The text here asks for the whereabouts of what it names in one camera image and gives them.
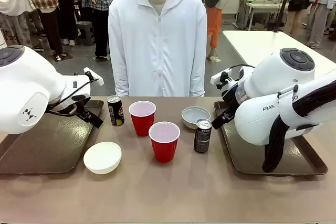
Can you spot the white lab desk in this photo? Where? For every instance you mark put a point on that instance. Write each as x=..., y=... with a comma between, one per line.
x=260, y=7

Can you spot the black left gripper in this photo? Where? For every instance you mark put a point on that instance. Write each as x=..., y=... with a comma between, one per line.
x=80, y=103

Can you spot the bystander in white top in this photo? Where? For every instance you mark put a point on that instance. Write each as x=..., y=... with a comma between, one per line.
x=10, y=3

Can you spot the black pole stand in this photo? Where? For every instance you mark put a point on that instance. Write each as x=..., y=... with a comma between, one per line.
x=282, y=11

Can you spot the person's left forearm white sleeve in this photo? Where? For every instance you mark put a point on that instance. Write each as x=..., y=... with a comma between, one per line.
x=197, y=79

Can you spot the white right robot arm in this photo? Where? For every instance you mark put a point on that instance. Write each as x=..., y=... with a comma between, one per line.
x=265, y=90

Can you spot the black Pepsi can white print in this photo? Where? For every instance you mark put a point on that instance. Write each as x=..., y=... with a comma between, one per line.
x=202, y=137

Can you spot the person's right forearm white sleeve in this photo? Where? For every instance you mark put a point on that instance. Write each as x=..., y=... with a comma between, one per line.
x=120, y=79

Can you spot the bystander in orange shorts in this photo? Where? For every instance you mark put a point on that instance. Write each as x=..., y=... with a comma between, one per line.
x=215, y=16

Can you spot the red plastic cup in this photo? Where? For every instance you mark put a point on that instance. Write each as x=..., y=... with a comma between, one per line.
x=164, y=145
x=142, y=121

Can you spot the black Pepsi can lime band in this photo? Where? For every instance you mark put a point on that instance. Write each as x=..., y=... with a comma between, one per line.
x=115, y=112

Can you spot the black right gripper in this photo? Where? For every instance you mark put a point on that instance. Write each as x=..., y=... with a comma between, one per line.
x=229, y=100

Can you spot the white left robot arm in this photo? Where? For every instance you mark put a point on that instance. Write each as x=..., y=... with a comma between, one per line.
x=23, y=95

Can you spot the brown plastic tray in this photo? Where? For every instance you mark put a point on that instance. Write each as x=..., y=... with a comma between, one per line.
x=244, y=155
x=52, y=142

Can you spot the bystander in light shirt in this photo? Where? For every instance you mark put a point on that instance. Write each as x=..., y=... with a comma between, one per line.
x=323, y=9

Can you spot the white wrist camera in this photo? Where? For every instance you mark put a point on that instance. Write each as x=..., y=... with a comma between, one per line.
x=218, y=77
x=94, y=77

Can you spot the grey step stool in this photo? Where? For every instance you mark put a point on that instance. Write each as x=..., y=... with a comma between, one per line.
x=84, y=32

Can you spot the glossy pale grey bowl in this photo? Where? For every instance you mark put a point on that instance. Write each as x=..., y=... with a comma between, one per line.
x=193, y=116

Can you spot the matte white bowl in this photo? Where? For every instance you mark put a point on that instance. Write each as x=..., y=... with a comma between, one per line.
x=102, y=157

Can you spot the white side table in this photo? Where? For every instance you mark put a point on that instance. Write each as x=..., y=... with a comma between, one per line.
x=257, y=45

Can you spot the person in white hoodie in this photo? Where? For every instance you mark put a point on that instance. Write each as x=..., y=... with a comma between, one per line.
x=157, y=45

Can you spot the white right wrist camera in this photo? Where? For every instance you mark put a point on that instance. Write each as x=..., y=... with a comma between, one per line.
x=218, y=77

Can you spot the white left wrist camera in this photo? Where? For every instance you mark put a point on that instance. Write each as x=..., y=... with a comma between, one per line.
x=94, y=77

